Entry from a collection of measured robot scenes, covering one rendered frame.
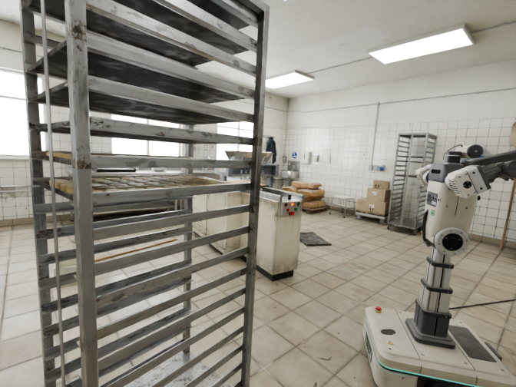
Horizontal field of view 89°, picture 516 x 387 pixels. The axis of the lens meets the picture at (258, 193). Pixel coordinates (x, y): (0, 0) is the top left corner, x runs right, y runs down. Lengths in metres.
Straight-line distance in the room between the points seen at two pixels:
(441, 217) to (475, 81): 4.68
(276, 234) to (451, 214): 1.52
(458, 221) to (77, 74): 1.70
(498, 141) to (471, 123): 0.52
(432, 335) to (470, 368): 0.20
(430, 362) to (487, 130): 4.73
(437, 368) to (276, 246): 1.52
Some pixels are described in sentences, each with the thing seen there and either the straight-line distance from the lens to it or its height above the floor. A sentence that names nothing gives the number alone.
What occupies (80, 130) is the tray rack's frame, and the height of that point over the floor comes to 1.30.
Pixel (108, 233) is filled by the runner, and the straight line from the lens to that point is 0.78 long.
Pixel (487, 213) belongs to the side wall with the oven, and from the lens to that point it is 6.01.
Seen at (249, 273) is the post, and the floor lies 0.77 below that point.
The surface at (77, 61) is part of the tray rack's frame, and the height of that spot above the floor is 1.44.
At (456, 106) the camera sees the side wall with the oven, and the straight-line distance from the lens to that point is 6.17.
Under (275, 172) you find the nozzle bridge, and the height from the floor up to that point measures 1.08.
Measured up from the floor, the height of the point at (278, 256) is 0.27.
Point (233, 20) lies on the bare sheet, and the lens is 1.17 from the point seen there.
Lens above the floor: 1.26
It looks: 8 degrees down
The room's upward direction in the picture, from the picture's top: 3 degrees clockwise
